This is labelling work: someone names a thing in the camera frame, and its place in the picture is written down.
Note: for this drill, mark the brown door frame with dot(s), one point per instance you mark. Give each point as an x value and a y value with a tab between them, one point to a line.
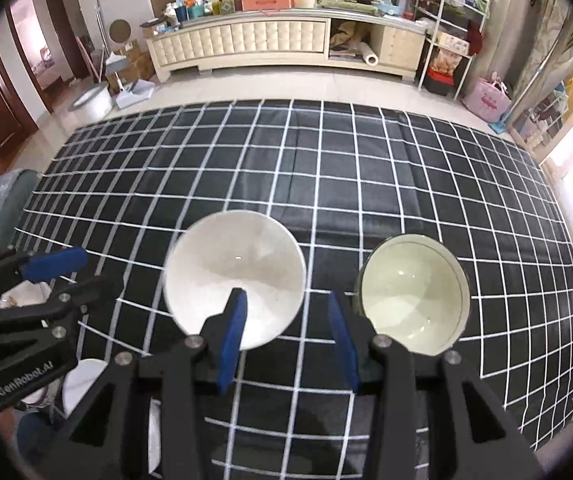
19	55

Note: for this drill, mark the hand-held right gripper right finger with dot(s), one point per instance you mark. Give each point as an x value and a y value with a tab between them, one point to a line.
344	345

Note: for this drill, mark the white dustpan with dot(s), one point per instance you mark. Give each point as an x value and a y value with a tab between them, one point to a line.
134	94

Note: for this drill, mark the white mop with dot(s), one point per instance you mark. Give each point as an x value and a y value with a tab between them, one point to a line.
99	25

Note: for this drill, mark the beige curtain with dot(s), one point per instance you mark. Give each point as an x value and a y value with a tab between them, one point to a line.
536	35

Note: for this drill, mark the white shelf rack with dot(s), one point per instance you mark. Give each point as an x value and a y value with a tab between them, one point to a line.
446	35

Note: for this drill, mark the person's left leg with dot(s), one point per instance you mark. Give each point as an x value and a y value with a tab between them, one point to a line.
36	435

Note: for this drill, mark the cream television cabinet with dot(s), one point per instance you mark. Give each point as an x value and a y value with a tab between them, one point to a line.
246	42

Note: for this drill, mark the pink box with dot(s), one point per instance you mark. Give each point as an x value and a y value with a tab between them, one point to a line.
266	1

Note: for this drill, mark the white mop bucket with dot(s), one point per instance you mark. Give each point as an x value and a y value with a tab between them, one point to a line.
91	105

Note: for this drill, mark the small white plate dark print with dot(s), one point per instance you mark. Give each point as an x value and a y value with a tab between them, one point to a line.
26	292

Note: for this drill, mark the plain white bowl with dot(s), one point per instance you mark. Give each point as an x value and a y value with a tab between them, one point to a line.
246	255

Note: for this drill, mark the white paper roll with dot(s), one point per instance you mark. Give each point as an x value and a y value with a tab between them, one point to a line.
369	53

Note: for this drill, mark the plain white plate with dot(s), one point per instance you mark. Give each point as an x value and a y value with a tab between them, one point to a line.
86	380

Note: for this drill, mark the cardboard boxes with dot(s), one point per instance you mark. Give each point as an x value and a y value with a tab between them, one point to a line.
136	57

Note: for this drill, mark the green patterned bowl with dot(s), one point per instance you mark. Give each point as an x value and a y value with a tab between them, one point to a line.
411	285

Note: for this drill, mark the pink bag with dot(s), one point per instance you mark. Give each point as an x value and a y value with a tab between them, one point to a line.
489	101

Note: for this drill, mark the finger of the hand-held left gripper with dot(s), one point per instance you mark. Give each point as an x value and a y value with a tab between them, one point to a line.
54	262
86	294

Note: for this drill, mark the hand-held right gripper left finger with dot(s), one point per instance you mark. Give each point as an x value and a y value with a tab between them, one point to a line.
231	340

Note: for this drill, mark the black white checkered tablecloth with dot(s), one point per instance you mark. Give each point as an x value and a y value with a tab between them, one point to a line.
316	170

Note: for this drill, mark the round brown wall disc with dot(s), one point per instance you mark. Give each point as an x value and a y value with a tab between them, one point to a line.
120	31

